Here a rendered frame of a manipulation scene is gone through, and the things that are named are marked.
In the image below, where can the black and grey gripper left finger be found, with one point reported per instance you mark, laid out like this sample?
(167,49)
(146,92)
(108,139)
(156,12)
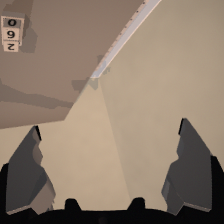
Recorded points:
(25,188)

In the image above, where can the beige number cube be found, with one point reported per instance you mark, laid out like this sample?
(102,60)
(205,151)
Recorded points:
(11,29)
(11,45)

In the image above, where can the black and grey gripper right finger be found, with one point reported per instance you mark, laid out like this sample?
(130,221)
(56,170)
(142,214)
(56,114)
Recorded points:
(194,185)

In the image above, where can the beige rectangular tray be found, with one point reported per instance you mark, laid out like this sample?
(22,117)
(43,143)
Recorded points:
(13,15)

